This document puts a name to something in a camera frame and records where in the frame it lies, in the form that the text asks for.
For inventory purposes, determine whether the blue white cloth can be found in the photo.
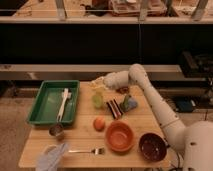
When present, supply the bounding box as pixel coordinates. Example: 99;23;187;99
35;143;69;171

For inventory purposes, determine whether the metal fork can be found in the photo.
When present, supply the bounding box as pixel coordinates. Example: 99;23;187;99
68;148;105;155

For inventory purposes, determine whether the green plastic tray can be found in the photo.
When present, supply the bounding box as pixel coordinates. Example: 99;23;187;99
27;80;80;125

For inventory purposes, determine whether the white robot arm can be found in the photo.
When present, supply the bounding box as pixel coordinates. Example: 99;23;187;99
91;64;213;171

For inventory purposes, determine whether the brown crumpled object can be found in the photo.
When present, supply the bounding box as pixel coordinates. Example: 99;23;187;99
116;87;130;94

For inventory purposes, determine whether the black box on shelf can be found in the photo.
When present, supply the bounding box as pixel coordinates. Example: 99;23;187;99
179;51;213;78

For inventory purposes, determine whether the striped dark block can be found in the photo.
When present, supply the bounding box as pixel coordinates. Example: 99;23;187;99
107;99;123;119

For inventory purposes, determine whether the small metal cup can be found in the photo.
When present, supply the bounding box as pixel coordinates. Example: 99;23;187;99
49;124;64;140

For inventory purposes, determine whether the green plastic cup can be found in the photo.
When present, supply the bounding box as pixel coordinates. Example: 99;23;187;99
92;92;104;109

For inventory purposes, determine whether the dark red bowl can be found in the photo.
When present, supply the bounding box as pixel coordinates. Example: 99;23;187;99
138;133;167;162

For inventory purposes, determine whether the orange bowl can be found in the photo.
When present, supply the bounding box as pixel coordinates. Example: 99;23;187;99
105;121;134;153

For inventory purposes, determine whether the blue green toy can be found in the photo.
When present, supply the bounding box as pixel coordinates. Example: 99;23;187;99
120;94;138;112

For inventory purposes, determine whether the wooden table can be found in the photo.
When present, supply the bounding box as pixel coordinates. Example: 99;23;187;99
18;81;172;169

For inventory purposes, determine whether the white plastic utensil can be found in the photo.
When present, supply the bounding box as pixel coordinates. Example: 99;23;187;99
57;88;71;122

